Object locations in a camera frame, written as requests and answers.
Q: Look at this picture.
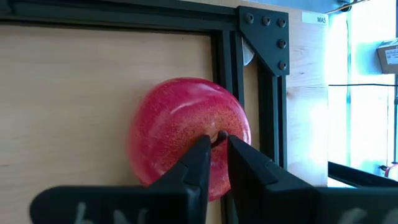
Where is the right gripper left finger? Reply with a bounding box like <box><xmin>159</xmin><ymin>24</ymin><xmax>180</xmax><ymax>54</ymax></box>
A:
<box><xmin>29</xmin><ymin>134</ymin><xmax>212</xmax><ymax>224</ymax></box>

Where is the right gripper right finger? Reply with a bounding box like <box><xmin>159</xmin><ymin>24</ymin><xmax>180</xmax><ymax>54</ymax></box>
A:
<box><xmin>226</xmin><ymin>135</ymin><xmax>398</xmax><ymax>224</ymax></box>

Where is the red apple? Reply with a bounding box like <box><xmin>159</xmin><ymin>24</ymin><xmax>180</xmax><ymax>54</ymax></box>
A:
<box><xmin>127</xmin><ymin>77</ymin><xmax>252</xmax><ymax>202</ymax></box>

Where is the white label sticker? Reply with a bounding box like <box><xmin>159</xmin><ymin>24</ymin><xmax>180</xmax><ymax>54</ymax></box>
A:
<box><xmin>301</xmin><ymin>11</ymin><xmax>329</xmax><ymax>26</ymax></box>

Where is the cardboard box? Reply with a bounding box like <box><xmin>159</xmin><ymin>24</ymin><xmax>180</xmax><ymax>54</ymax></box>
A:
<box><xmin>376</xmin><ymin>39</ymin><xmax>398</xmax><ymax>75</ymax></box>

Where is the black table frame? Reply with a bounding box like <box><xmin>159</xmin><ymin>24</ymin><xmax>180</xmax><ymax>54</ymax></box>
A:
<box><xmin>0</xmin><ymin>0</ymin><xmax>289</xmax><ymax>224</ymax></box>

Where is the black corner bracket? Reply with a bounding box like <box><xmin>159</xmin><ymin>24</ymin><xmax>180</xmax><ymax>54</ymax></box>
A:
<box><xmin>238</xmin><ymin>5</ymin><xmax>290</xmax><ymax>77</ymax></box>

